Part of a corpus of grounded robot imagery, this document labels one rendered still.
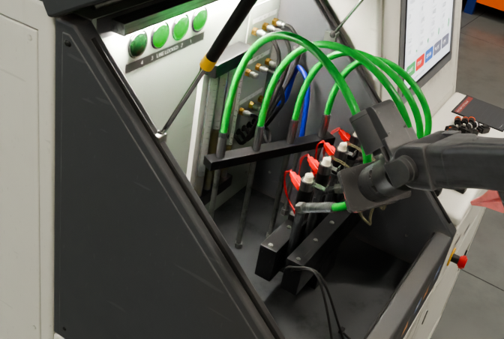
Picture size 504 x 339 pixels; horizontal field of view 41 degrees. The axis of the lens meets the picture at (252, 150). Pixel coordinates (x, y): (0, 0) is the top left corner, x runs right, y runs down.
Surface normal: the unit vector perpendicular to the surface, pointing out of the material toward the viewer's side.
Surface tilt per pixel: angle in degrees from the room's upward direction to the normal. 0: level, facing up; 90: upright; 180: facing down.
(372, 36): 90
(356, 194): 45
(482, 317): 0
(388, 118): 37
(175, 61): 90
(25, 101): 90
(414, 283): 0
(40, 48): 90
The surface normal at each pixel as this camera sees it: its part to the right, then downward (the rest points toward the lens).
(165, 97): 0.85, 0.38
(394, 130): 0.31, -0.35
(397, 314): 0.15, -0.84
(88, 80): -0.51, 0.38
